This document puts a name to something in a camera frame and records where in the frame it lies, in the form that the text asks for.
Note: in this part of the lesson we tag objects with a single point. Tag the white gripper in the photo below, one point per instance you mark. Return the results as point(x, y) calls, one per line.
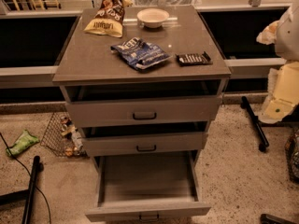
point(289, 37)

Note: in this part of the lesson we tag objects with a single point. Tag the black rxbar chocolate bar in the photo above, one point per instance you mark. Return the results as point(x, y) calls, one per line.
point(192, 59)

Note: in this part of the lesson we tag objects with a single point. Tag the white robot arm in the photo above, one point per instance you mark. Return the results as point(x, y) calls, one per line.
point(284, 34)

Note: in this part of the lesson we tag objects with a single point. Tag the grey top drawer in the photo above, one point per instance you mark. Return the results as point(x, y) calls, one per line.
point(143, 111)

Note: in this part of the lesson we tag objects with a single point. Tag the grey drawer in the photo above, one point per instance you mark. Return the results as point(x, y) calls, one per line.
point(143, 111)
point(147, 143)
point(147, 187)

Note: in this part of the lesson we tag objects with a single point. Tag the grey three-drawer cabinet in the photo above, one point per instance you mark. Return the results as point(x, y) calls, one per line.
point(90, 71)

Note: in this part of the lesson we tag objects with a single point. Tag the grey bottom drawer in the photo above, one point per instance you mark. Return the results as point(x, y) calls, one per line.
point(147, 187)

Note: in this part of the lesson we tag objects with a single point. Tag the grey middle drawer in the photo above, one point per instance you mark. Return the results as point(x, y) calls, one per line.
point(147, 143)

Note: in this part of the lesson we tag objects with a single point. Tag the black stand base right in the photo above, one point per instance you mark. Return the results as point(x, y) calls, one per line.
point(291, 120)

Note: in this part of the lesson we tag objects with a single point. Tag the dark basket at right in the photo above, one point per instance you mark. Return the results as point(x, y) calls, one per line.
point(292, 156)

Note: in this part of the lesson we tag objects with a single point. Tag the black foot bottom right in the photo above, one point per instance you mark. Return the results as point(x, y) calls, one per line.
point(269, 219)

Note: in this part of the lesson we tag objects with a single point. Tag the blue chip bag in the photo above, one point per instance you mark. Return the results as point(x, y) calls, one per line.
point(140, 54)

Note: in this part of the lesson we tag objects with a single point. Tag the white ceramic bowl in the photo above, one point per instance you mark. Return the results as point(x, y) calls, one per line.
point(153, 17)

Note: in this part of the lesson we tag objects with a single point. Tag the brown yellow chip bag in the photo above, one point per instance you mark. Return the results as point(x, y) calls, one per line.
point(108, 19)

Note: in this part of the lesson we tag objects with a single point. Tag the green snack bag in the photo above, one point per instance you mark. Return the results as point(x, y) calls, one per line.
point(23, 142)

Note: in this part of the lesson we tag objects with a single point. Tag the black stand leg left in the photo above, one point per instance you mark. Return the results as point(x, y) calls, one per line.
point(26, 195)

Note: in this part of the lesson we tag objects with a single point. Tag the wire basket with snacks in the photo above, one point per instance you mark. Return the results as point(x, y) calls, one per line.
point(62, 137)

